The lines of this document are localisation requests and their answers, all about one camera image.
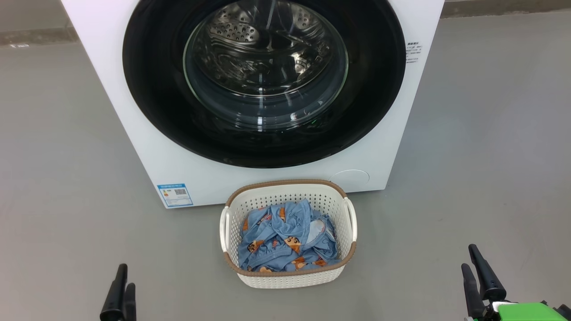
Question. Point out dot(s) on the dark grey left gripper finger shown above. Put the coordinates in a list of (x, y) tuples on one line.
[(113, 303), (130, 307)]

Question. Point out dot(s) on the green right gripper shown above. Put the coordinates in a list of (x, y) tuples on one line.
[(526, 313)]

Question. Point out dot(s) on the blue cartoon print garment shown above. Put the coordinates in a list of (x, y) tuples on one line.
[(290, 218), (276, 258)]

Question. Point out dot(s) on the washing machine glass door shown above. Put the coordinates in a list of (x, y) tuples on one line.
[(151, 89)]

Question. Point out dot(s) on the white washing machine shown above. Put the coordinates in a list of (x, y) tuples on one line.
[(116, 116)]

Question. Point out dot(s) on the stainless steel washing machine drum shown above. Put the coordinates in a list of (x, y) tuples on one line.
[(232, 31)]

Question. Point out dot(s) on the blue energy label sticker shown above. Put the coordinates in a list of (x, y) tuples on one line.
[(175, 195)]

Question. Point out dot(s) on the white laundry basket brown rim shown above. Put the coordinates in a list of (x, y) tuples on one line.
[(290, 280)]

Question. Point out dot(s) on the round white filter cover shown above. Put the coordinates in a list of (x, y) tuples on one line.
[(350, 180)]

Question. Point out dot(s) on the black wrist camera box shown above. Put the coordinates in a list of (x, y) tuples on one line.
[(564, 314)]

